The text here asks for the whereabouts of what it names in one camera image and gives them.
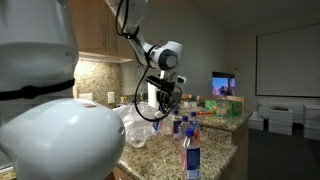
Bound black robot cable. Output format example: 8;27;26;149
115;0;183;123

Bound white storage boxes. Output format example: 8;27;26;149
249;102;320;140

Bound white paper towel roll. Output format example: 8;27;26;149
148;83;159;108

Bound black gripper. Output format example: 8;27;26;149
146;75;186;108

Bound white projector screen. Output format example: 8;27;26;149
255;23;320;98

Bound wooden upper cabinet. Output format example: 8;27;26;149
67;0;135;60

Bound clear bottle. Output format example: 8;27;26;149
181;128;201;180

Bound blue cap bottle back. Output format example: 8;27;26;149
189;112;200;140

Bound wall outlet plate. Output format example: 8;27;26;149
107;92;115;104

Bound blue cap bottle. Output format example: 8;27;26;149
152;110;165;135
178;116;191;146
189;112;200;140

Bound bottle with blue label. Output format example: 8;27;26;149
172;110;181;140

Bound clear plastic bag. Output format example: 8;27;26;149
114;103;173;148

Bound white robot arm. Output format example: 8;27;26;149
0;0;125;180

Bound green tissue box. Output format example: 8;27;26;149
205;100;242;117

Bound television screen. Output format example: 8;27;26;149
212;72;235;96

